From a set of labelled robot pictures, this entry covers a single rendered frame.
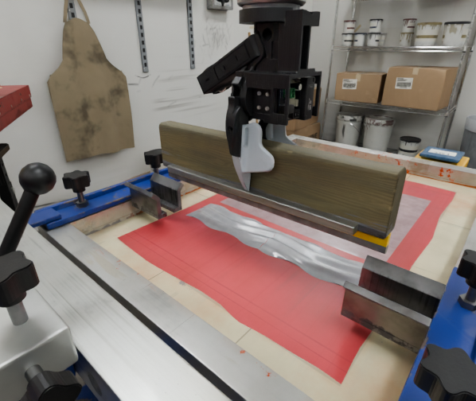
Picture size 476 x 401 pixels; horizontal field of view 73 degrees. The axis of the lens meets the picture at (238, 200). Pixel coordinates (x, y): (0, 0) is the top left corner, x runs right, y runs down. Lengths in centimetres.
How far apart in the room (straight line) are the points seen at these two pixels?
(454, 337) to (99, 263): 42
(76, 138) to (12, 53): 56
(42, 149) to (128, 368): 222
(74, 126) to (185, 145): 193
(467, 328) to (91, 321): 36
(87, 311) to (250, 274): 24
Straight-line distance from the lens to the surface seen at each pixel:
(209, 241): 56
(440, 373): 28
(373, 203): 36
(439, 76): 358
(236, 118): 39
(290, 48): 38
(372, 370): 40
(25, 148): 241
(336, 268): 51
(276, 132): 45
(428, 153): 111
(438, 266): 58
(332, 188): 38
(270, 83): 37
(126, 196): 64
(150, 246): 56
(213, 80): 45
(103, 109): 249
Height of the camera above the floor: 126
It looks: 26 degrees down
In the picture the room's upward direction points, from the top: straight up
